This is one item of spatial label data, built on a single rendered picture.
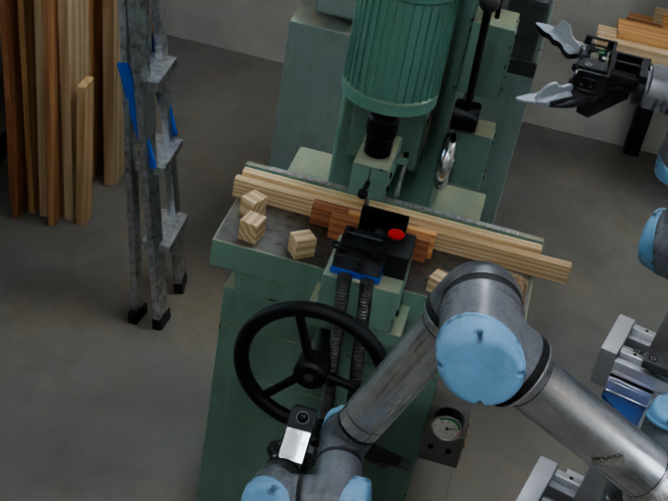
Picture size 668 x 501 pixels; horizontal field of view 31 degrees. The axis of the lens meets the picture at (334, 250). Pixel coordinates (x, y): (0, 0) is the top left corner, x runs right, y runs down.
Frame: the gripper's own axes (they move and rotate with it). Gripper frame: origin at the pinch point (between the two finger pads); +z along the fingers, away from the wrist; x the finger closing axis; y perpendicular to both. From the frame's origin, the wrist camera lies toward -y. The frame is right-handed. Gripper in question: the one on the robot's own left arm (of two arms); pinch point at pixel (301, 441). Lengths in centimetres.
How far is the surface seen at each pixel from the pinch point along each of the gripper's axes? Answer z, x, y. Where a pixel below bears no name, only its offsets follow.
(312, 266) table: 10.3, -7.1, -29.7
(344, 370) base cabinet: 21.3, 2.7, -10.6
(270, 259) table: 10.7, -15.1, -28.9
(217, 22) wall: 265, -98, -86
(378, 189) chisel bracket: 13.7, 0.7, -46.5
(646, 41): 203, 59, -110
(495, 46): 21, 15, -78
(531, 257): 21, 32, -41
